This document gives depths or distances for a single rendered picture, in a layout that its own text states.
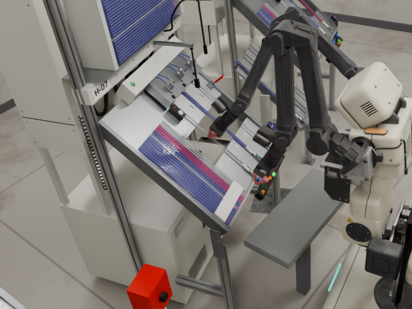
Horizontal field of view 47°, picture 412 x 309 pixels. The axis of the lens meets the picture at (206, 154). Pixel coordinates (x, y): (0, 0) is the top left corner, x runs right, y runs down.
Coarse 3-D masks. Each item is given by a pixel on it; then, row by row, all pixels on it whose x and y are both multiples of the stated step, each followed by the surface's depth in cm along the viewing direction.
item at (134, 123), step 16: (144, 96) 217; (192, 96) 234; (208, 96) 241; (112, 112) 203; (128, 112) 208; (144, 112) 213; (160, 112) 218; (192, 112) 229; (112, 128) 199; (128, 128) 203; (144, 128) 208; (176, 128) 218; (192, 128) 224
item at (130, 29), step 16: (112, 0) 182; (128, 0) 191; (144, 0) 201; (160, 0) 212; (112, 16) 183; (128, 16) 192; (144, 16) 202; (160, 16) 214; (176, 16) 227; (112, 32) 184; (128, 32) 194; (144, 32) 204; (128, 48) 196
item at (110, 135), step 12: (108, 132) 197; (120, 144) 198; (132, 156) 199; (144, 156) 199; (144, 168) 201; (156, 168) 200; (156, 180) 202; (168, 180) 200; (168, 192) 204; (180, 192) 200; (192, 204) 202; (204, 216) 203; (216, 228) 205; (228, 228) 204
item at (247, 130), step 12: (240, 132) 240; (252, 132) 245; (252, 144) 240; (228, 156) 227; (240, 156) 232; (252, 156) 236; (228, 168) 223; (240, 168) 228; (252, 168) 232; (240, 180) 224; (216, 216) 205
